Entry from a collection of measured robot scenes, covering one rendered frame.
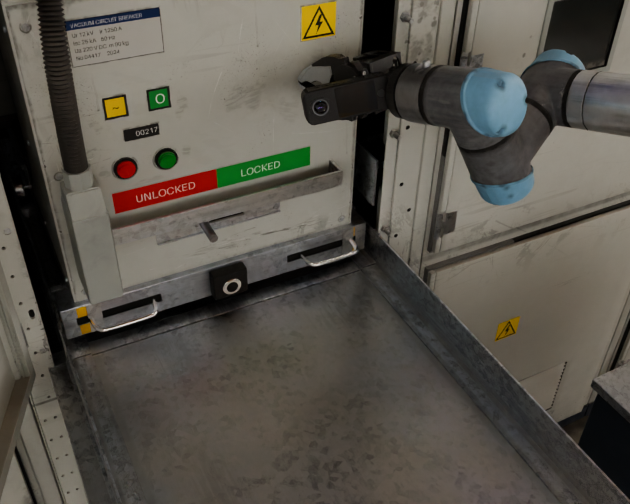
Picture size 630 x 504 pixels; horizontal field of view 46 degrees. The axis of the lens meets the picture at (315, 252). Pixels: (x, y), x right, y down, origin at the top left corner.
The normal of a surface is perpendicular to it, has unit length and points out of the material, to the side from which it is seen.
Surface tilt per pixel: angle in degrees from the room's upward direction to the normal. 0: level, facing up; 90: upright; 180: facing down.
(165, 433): 0
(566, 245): 90
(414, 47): 90
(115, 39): 90
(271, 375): 0
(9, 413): 0
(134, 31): 90
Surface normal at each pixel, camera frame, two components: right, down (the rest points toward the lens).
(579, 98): -0.69, 0.08
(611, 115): -0.69, 0.40
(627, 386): 0.02, -0.78
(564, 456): -0.89, 0.27
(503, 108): 0.65, 0.25
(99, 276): 0.45, 0.56
